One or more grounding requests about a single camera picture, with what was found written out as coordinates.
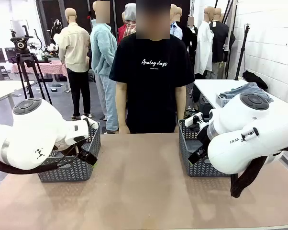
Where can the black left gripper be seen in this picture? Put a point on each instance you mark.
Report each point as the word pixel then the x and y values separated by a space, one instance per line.
pixel 79 149

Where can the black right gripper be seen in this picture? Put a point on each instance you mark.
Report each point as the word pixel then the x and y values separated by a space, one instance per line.
pixel 203 136

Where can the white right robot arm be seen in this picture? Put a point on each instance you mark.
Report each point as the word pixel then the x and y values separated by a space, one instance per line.
pixel 254 134

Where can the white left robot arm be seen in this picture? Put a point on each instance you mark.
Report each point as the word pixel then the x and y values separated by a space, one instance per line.
pixel 26 134

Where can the person's right forearm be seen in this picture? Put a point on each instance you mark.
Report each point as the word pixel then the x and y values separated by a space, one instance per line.
pixel 122 105

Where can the person's left forearm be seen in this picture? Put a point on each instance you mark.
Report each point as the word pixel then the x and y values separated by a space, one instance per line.
pixel 181 105

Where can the person's left hand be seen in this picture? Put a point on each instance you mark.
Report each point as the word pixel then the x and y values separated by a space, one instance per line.
pixel 177 129

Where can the person's right hand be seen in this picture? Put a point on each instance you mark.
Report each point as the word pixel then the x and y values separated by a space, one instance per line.
pixel 124 130

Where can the grey plastic woven basket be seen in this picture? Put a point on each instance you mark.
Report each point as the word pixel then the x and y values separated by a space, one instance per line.
pixel 196 167
pixel 69 171

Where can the small grey basket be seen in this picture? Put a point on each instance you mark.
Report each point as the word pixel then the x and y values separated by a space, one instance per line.
pixel 224 101

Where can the person in black t-shirt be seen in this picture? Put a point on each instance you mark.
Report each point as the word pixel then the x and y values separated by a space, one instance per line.
pixel 153 95

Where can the grey-blue jeans pile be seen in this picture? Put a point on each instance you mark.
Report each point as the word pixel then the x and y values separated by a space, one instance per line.
pixel 239 89

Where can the black garment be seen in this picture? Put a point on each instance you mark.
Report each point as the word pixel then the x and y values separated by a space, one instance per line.
pixel 254 79

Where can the table with pink cloth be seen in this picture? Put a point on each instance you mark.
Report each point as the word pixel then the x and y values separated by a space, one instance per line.
pixel 50 68

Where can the mannequin in white shirt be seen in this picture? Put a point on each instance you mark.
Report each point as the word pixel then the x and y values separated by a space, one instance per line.
pixel 203 48

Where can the white side table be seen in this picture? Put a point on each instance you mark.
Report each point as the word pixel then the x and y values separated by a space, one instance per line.
pixel 3 89

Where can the black light stand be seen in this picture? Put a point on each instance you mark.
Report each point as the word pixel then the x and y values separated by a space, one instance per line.
pixel 242 55

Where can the mannequin in blue fleece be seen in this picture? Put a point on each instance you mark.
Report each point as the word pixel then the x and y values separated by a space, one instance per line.
pixel 103 48

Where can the mannequin in cream shirt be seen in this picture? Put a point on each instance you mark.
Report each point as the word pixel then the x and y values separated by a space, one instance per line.
pixel 74 48

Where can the mannequin in black shirt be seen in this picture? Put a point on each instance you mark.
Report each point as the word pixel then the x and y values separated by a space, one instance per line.
pixel 220 43

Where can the grey stool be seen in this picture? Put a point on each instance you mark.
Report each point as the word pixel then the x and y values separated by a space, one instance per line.
pixel 0 70

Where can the mannequin in plaid shirt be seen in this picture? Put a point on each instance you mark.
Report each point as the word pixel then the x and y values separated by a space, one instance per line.
pixel 129 28

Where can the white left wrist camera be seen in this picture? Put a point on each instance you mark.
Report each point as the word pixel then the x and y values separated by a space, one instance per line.
pixel 91 123

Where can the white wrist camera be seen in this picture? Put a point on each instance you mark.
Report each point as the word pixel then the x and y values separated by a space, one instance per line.
pixel 91 123
pixel 191 119

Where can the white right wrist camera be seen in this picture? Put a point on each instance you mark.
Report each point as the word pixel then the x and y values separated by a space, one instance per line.
pixel 191 119

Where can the black camera tripod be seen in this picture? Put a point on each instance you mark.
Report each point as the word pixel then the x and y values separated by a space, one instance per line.
pixel 20 45

